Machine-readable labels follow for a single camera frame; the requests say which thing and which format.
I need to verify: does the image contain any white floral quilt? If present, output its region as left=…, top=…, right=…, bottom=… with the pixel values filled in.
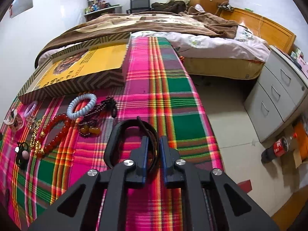
left=34, top=25, right=270, bottom=67

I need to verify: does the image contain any transparent hair claw clip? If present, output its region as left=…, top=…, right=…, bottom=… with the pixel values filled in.
left=3, top=110, right=24, bottom=132

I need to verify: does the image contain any brown fleece blanket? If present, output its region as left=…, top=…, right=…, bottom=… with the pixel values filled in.
left=34, top=6, right=239, bottom=68

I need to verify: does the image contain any light blue spiral hair tie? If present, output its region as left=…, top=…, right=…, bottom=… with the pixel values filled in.
left=66, top=93, right=98, bottom=120

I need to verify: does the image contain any power strip on headboard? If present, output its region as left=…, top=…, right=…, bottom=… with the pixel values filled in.
left=217, top=2, right=234, bottom=12

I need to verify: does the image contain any mattress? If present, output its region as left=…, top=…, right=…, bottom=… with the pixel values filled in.
left=184, top=57, right=264, bottom=80

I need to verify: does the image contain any cluttered shelf desk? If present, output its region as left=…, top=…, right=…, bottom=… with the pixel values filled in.
left=84, top=0, right=122, bottom=21

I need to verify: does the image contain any wall mirror panel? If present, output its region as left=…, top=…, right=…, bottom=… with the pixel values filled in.
left=9, top=0, right=33, bottom=18

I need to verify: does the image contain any wooden headboard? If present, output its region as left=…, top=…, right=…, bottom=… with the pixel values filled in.
left=220, top=8, right=296, bottom=54

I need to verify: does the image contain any colourful plaid cloth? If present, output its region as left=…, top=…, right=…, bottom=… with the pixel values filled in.
left=0, top=36, right=225, bottom=231

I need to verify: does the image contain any lilac spiral hair tie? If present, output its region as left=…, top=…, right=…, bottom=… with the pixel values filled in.
left=23, top=100, right=39, bottom=119

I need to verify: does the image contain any cola bottle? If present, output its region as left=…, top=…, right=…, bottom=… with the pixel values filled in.
left=261, top=133, right=298, bottom=164

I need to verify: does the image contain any dark bead amber bracelet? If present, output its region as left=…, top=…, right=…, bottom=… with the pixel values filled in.
left=78, top=96, right=119, bottom=138

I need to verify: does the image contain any gold chain bracelet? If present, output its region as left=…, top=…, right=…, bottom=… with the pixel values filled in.
left=27, top=116, right=47, bottom=156

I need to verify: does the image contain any red bead bracelet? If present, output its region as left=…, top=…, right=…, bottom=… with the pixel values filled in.
left=35, top=113, right=73, bottom=159

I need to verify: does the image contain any black office chair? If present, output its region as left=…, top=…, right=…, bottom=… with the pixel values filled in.
left=126, top=0, right=151, bottom=14

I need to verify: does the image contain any grey drawer nightstand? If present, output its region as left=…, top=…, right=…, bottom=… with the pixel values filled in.
left=244, top=45, right=307, bottom=142

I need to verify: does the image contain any black smart band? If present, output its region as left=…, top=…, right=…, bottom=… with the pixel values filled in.
left=103, top=116, right=160, bottom=173

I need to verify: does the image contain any black hair tie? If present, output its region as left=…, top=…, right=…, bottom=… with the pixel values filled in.
left=14, top=142, right=31, bottom=170

